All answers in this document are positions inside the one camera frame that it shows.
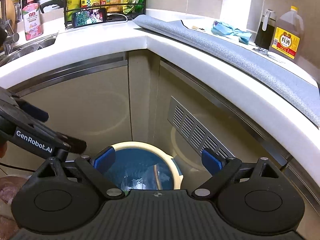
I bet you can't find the blue wrapper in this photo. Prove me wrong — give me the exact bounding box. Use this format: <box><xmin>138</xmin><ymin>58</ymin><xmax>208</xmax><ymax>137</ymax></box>
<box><xmin>211</xmin><ymin>21</ymin><xmax>252</xmax><ymax>44</ymax></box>

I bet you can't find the cream trash bin blue liner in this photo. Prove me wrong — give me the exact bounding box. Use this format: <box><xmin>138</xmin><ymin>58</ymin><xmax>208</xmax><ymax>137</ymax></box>
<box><xmin>102</xmin><ymin>141</ymin><xmax>183</xmax><ymax>194</ymax></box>

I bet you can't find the person's left hand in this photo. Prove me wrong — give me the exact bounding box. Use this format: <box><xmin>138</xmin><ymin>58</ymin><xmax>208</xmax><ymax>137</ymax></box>
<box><xmin>0</xmin><ymin>141</ymin><xmax>8</xmax><ymax>158</ymax></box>

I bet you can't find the steel sink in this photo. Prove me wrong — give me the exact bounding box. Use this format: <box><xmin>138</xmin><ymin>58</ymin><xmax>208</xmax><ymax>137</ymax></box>
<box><xmin>0</xmin><ymin>34</ymin><xmax>58</xmax><ymax>67</ymax></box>

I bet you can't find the pink dish soap bottle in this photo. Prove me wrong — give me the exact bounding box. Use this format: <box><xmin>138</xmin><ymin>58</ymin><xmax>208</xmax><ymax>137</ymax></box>
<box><xmin>22</xmin><ymin>0</ymin><xmax>43</xmax><ymax>41</ymax></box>

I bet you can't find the smartphone showing video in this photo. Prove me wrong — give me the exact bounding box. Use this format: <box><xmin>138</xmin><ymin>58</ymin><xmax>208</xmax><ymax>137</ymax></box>
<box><xmin>72</xmin><ymin>8</ymin><xmax>107</xmax><ymax>28</ymax></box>

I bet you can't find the grey dish mat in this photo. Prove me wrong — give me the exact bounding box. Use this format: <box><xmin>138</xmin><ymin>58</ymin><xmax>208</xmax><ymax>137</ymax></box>
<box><xmin>134</xmin><ymin>15</ymin><xmax>319</xmax><ymax>126</ymax></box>

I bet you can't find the dark soy sauce dispenser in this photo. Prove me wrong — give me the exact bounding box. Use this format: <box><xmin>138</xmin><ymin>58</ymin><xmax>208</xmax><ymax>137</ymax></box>
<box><xmin>255</xmin><ymin>9</ymin><xmax>276</xmax><ymax>50</ymax></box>

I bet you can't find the cooking wine jug yellow label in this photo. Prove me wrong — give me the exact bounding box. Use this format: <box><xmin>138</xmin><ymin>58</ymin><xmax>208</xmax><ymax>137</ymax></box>
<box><xmin>270</xmin><ymin>5</ymin><xmax>304</xmax><ymax>63</ymax></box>

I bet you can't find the black wire spice rack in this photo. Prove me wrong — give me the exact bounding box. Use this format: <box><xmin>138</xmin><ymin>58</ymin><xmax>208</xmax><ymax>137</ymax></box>
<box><xmin>62</xmin><ymin>0</ymin><xmax>146</xmax><ymax>29</ymax></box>

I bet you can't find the white charging cable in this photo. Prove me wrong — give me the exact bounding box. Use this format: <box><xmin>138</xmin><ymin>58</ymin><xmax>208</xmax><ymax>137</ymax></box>
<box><xmin>106</xmin><ymin>13</ymin><xmax>129</xmax><ymax>23</ymax></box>

